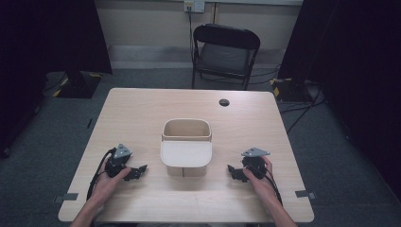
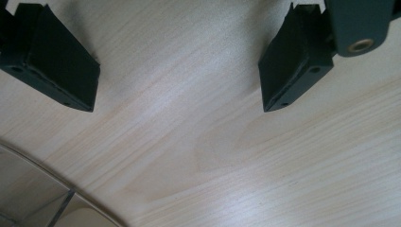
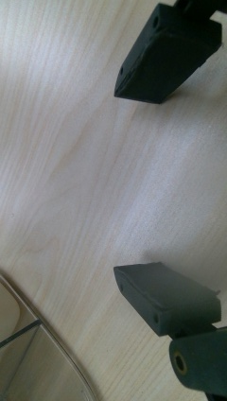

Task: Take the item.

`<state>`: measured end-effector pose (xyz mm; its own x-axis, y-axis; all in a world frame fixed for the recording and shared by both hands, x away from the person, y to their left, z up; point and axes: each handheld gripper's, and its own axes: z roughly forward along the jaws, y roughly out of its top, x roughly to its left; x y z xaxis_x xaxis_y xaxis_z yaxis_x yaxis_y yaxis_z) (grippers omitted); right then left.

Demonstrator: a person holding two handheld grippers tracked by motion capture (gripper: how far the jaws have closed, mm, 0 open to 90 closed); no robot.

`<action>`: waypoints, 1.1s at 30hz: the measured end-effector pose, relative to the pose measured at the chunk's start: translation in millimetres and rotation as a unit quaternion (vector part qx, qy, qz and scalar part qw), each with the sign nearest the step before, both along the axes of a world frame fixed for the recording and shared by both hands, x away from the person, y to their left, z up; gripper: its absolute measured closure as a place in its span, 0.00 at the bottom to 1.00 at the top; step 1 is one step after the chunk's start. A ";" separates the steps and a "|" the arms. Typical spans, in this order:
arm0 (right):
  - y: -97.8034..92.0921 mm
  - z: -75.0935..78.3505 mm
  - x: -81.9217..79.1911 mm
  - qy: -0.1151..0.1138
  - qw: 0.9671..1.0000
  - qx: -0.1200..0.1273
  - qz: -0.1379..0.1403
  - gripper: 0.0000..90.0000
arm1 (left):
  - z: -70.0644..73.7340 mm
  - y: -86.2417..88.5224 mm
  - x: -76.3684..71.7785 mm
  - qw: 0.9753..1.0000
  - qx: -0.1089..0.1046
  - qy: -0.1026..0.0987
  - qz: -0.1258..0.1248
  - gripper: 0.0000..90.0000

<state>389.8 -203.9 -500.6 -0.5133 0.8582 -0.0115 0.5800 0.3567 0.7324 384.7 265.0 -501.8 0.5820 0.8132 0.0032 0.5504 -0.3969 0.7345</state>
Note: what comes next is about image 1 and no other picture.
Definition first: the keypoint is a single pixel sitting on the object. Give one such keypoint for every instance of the person's right hand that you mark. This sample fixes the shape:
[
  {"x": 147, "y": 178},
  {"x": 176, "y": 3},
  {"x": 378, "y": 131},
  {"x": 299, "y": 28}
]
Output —
[{"x": 260, "y": 187}]

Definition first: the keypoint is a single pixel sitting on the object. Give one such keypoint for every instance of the black folding chair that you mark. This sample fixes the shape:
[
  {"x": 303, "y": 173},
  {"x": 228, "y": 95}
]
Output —
[{"x": 225, "y": 55}]

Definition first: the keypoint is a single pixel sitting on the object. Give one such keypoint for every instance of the grey tape strip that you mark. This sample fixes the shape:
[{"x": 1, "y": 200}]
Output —
[
  {"x": 305, "y": 194},
  {"x": 66, "y": 197}
]

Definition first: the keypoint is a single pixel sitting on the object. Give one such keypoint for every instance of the white wall socket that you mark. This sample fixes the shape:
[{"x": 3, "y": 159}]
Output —
[{"x": 194, "y": 5}]

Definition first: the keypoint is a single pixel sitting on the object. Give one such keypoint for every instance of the small black floor tape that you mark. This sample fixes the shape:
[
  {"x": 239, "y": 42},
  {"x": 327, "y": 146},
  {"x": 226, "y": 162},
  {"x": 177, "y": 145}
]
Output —
[{"x": 90, "y": 123}]

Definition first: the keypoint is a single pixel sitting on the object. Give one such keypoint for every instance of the black stand base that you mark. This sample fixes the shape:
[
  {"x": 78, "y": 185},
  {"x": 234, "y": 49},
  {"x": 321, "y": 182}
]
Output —
[
  {"x": 291, "y": 91},
  {"x": 78, "y": 86}
]

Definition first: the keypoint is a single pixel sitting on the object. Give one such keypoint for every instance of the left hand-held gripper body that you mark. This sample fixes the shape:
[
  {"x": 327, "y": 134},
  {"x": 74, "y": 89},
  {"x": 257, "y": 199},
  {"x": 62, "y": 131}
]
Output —
[{"x": 116, "y": 164}]

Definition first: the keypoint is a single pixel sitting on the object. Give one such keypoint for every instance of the person's left hand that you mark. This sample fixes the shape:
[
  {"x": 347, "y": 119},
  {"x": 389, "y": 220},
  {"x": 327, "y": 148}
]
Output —
[{"x": 105, "y": 187}]

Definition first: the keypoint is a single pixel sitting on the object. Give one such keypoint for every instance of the black curtain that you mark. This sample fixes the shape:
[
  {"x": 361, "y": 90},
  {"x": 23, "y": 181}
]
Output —
[
  {"x": 38, "y": 47},
  {"x": 356, "y": 78}
]

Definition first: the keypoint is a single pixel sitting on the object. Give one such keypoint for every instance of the beige bin with hinged lid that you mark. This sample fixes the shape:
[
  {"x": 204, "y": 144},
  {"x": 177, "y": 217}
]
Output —
[{"x": 186, "y": 154}]

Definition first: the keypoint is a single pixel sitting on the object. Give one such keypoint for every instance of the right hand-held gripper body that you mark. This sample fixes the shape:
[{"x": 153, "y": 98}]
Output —
[{"x": 254, "y": 162}]

